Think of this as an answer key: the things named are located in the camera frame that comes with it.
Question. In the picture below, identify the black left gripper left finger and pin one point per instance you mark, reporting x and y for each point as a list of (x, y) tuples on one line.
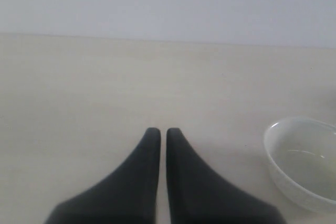
[(127, 195)]

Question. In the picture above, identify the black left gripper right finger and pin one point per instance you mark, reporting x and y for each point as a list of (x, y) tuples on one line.
[(197, 194)]

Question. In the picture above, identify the white ceramic bowl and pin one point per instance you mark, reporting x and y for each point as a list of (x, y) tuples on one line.
[(301, 161)]

